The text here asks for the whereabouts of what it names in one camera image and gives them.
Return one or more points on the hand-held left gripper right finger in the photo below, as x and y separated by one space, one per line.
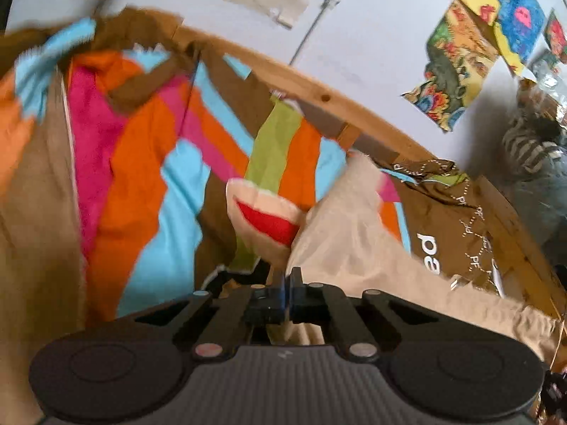
297 303

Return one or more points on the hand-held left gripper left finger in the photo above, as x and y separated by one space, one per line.
272 305

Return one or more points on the beige hooded jacket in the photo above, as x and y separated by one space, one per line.
354 248

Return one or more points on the brown printed blanket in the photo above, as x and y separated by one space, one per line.
443 212

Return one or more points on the colourful striped blanket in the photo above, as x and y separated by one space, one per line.
133 164

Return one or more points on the landscape painting poster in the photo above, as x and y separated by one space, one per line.
456 71

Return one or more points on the yellow and blue poster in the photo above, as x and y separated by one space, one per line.
509 9

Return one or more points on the red and green poster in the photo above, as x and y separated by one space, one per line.
557 37

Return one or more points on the wooden bed frame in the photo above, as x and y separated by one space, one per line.
310 84

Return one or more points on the white wall pipe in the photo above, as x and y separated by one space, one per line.
319 13

